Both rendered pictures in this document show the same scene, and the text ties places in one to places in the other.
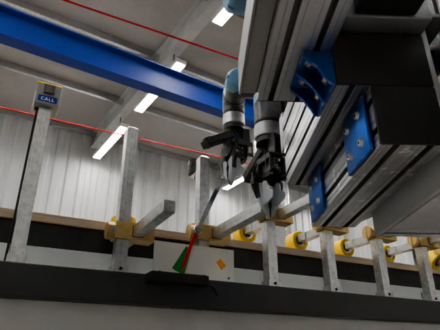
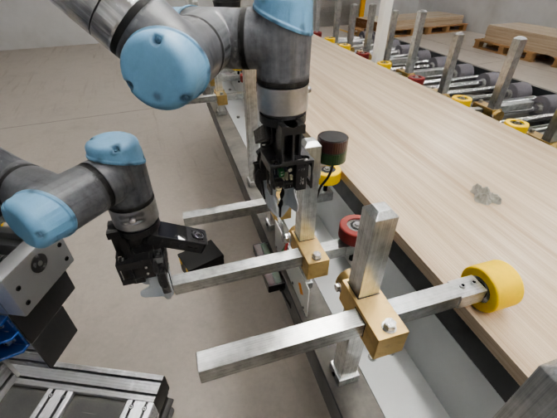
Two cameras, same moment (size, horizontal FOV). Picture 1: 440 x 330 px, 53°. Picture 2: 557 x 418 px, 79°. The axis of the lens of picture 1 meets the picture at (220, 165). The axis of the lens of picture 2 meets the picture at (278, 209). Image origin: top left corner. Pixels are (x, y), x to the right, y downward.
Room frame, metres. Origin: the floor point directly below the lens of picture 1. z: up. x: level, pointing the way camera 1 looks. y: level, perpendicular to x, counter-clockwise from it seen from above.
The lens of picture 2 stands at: (1.37, -0.54, 1.39)
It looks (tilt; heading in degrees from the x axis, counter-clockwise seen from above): 37 degrees down; 100
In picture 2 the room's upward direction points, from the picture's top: straight up
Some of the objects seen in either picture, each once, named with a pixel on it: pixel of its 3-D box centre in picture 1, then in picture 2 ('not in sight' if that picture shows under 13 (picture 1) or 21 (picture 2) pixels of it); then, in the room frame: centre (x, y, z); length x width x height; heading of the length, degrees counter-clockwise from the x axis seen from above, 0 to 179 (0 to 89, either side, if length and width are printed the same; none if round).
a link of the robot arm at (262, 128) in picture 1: (269, 134); (134, 211); (1.05, -0.13, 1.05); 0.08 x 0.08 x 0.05
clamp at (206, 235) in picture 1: (207, 235); (308, 249); (1.34, 0.04, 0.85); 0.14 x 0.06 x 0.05; 118
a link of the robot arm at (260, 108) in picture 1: (268, 109); (119, 172); (1.05, -0.14, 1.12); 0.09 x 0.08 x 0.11; 72
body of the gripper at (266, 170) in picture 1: (271, 160); (141, 246); (1.04, -0.14, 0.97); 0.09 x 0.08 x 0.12; 27
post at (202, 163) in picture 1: (201, 225); (304, 234); (1.32, 0.06, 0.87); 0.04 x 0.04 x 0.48; 28
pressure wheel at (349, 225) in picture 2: not in sight; (354, 241); (1.44, 0.07, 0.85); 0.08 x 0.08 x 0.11
